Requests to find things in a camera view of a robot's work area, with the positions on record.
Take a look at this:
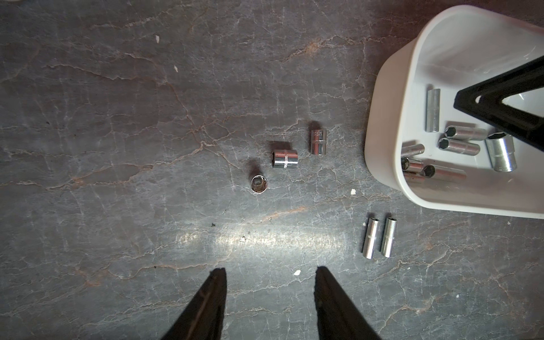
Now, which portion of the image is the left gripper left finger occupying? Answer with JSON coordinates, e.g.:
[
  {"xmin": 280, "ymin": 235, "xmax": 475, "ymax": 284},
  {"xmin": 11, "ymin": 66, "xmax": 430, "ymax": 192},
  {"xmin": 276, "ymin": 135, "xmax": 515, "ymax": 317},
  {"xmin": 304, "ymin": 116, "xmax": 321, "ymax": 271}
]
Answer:
[{"xmin": 162, "ymin": 268, "xmax": 228, "ymax": 340}]

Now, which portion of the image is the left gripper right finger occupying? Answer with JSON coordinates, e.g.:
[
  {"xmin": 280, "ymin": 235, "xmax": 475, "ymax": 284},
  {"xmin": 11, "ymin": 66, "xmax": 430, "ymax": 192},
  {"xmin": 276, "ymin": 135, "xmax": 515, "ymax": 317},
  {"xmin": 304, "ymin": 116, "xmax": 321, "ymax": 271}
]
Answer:
[{"xmin": 314, "ymin": 266, "xmax": 381, "ymax": 339}]

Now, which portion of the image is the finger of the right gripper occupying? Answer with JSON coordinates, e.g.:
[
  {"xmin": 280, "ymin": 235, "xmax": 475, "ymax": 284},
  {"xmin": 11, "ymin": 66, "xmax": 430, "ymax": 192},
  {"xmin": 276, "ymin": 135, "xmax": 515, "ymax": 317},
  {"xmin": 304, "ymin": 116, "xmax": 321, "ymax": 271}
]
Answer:
[
  {"xmin": 453, "ymin": 100, "xmax": 543, "ymax": 151},
  {"xmin": 454, "ymin": 57, "xmax": 543, "ymax": 104}
]

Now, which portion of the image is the white plastic storage box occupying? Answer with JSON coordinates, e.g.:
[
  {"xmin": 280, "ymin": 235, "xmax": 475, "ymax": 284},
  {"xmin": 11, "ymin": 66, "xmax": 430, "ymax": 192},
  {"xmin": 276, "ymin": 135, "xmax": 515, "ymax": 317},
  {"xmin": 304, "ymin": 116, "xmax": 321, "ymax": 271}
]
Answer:
[{"xmin": 364, "ymin": 6, "xmax": 543, "ymax": 219}]

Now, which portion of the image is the thin chrome deep socket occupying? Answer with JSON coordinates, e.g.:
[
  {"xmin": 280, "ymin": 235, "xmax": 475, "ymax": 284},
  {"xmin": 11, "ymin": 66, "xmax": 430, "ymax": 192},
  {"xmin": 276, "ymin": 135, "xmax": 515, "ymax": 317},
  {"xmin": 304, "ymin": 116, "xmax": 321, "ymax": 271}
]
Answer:
[
  {"xmin": 362, "ymin": 218, "xmax": 379, "ymax": 259},
  {"xmin": 381, "ymin": 218, "xmax": 398, "ymax": 258}
]

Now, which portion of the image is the round chrome socket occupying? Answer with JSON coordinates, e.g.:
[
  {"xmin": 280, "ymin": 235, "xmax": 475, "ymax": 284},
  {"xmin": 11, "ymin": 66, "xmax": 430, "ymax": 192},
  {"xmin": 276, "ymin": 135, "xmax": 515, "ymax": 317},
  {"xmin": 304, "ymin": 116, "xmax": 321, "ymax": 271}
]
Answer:
[{"xmin": 250, "ymin": 174, "xmax": 268, "ymax": 194}]

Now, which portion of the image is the wide chrome socket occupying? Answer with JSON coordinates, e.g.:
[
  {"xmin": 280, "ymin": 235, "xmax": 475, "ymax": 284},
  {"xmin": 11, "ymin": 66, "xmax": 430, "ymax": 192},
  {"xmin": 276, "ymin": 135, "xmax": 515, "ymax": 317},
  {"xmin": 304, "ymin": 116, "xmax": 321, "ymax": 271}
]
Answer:
[{"xmin": 272, "ymin": 150, "xmax": 298, "ymax": 169}]

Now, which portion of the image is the short chrome socket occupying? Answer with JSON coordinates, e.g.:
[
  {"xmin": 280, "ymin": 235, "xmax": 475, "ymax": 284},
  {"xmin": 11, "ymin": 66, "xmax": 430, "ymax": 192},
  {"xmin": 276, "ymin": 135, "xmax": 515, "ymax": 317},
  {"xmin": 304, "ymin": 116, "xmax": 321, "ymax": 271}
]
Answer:
[{"xmin": 310, "ymin": 129, "xmax": 327, "ymax": 156}]

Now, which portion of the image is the chrome deep socket in box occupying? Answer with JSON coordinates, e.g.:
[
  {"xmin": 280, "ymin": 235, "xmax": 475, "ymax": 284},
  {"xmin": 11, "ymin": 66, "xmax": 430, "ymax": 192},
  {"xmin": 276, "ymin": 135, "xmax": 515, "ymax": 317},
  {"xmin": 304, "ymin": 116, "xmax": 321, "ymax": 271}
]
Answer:
[{"xmin": 438, "ymin": 137, "xmax": 480, "ymax": 156}]

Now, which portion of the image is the chrome long socket in box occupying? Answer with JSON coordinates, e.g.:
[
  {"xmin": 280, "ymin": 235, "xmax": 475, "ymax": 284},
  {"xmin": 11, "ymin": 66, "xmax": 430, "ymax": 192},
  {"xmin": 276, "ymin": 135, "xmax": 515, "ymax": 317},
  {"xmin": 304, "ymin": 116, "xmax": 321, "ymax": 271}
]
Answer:
[{"xmin": 425, "ymin": 89, "xmax": 441, "ymax": 133}]

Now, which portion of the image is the chrome socket box front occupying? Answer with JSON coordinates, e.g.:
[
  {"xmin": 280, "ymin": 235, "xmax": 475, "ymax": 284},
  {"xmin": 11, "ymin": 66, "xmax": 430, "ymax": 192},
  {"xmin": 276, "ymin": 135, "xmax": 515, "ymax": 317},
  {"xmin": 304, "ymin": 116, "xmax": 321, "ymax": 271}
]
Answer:
[{"xmin": 422, "ymin": 164, "xmax": 467, "ymax": 182}]

